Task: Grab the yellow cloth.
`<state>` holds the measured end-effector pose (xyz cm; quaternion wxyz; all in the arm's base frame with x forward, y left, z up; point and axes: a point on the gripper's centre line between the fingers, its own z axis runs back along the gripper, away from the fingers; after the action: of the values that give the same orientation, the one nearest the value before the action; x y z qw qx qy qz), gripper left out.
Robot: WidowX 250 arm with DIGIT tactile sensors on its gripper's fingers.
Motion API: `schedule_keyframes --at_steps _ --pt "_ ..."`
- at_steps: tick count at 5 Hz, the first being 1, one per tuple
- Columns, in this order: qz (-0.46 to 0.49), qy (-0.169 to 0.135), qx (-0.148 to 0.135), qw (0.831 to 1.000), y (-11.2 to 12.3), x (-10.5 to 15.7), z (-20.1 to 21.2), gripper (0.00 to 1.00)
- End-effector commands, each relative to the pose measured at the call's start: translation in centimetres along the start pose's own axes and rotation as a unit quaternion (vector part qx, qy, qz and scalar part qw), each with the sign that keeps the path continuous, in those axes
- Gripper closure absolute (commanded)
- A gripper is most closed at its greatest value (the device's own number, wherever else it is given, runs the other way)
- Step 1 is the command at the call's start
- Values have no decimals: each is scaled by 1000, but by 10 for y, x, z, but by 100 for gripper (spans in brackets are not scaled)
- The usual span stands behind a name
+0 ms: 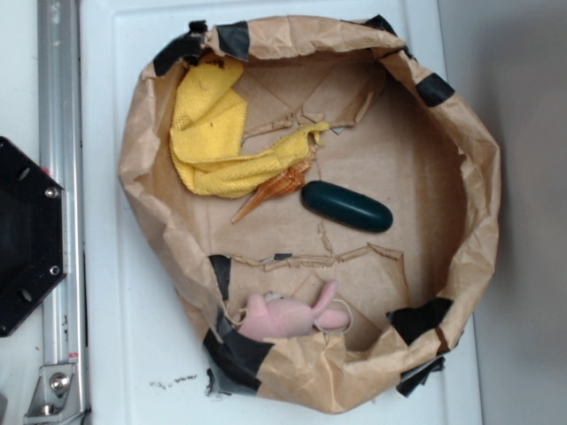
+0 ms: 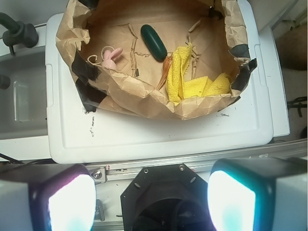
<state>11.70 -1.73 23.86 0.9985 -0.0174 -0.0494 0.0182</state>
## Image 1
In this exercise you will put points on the yellow cloth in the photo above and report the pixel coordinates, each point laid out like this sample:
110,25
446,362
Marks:
207,129

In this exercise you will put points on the orange spiral seashell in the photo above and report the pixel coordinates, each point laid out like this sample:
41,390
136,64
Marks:
283,184

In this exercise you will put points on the brown paper bag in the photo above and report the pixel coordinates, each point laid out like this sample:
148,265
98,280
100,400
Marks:
398,134

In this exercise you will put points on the dark green oval case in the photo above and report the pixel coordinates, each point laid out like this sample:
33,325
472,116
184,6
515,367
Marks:
346,207

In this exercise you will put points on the pink plush bunny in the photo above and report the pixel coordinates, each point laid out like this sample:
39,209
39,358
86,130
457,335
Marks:
275,316

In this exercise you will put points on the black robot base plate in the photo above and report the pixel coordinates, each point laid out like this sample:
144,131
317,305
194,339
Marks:
32,238

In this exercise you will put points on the aluminium extrusion rail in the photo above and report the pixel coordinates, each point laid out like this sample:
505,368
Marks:
65,336

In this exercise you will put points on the metal corner bracket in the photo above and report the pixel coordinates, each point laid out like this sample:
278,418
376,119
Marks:
56,398

